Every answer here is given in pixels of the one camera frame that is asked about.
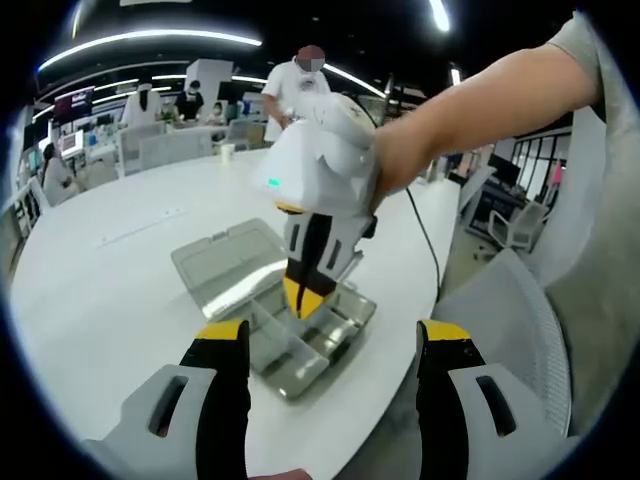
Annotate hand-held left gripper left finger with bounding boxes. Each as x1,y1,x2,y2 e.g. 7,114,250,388
82,319,251,480

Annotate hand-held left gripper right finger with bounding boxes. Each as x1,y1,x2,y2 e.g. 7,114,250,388
415,319,571,480

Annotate clear grey guide fixture box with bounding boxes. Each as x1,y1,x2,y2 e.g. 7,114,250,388
170,217,377,400

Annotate clear plastic divider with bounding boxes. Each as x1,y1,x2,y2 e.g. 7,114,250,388
249,304,316,366

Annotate person's left hand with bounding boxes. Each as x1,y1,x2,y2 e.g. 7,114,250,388
247,467,314,480

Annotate grey mesh office chair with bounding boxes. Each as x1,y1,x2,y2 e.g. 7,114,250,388
432,247,574,436

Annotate white office chair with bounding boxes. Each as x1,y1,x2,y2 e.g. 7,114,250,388
487,199,551,251

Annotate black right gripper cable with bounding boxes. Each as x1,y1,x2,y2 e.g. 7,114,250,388
404,187,444,301

